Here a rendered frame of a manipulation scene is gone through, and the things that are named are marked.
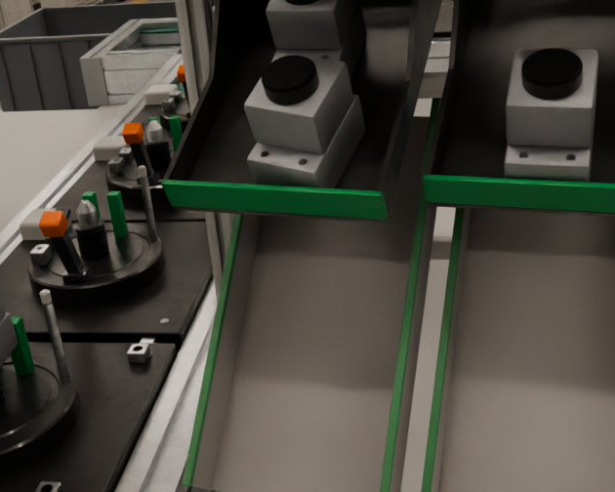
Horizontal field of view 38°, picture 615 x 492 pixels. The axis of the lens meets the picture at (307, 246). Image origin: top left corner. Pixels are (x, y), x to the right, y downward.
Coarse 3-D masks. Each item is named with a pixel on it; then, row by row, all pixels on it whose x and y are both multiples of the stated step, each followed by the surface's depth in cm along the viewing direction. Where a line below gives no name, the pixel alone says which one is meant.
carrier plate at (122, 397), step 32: (32, 352) 81; (64, 352) 81; (96, 352) 81; (160, 352) 80; (96, 384) 76; (128, 384) 76; (160, 384) 77; (96, 416) 72; (128, 416) 72; (64, 448) 69; (96, 448) 68; (128, 448) 69; (0, 480) 66; (32, 480) 66; (64, 480) 65; (96, 480) 65
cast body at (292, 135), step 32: (288, 64) 48; (320, 64) 49; (256, 96) 49; (288, 96) 47; (320, 96) 48; (352, 96) 51; (256, 128) 50; (288, 128) 48; (320, 128) 48; (352, 128) 52; (256, 160) 50; (288, 160) 49; (320, 160) 49
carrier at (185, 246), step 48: (144, 192) 93; (48, 240) 95; (96, 240) 92; (144, 240) 96; (192, 240) 100; (0, 288) 93; (48, 288) 89; (96, 288) 88; (144, 288) 91; (192, 288) 90; (48, 336) 85; (96, 336) 84; (144, 336) 83
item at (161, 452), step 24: (168, 72) 168; (120, 120) 143; (72, 168) 126; (48, 192) 118; (24, 216) 112; (0, 240) 106; (192, 336) 84; (192, 360) 80; (168, 384) 77; (192, 384) 78; (168, 408) 74; (192, 408) 74; (144, 432) 71; (168, 432) 72; (144, 456) 69; (168, 456) 69; (120, 480) 66; (144, 480) 67; (168, 480) 66
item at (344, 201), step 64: (256, 0) 63; (384, 0) 62; (256, 64) 60; (384, 64) 58; (192, 128) 55; (384, 128) 54; (192, 192) 52; (256, 192) 50; (320, 192) 49; (384, 192) 49
